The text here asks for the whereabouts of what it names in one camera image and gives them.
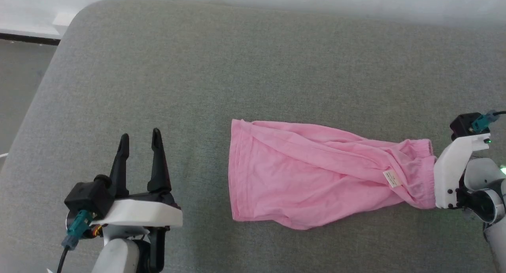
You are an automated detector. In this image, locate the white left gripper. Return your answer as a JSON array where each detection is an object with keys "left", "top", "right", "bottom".
[{"left": 90, "top": 128, "right": 183, "bottom": 273}]

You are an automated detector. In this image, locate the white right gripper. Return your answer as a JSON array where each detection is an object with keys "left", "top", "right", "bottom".
[{"left": 433, "top": 134, "right": 491, "bottom": 209}]

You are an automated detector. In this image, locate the pink garment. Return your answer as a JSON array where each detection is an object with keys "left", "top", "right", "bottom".
[{"left": 228, "top": 119, "right": 437, "bottom": 230}]

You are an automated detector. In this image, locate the black baseboard strip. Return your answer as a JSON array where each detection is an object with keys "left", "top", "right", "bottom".
[{"left": 0, "top": 32, "right": 61, "bottom": 46}]

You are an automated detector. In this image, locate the black cable with teal plug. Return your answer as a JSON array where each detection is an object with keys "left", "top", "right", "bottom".
[
  {"left": 470, "top": 110, "right": 506, "bottom": 134},
  {"left": 57, "top": 210, "right": 94, "bottom": 273}
]

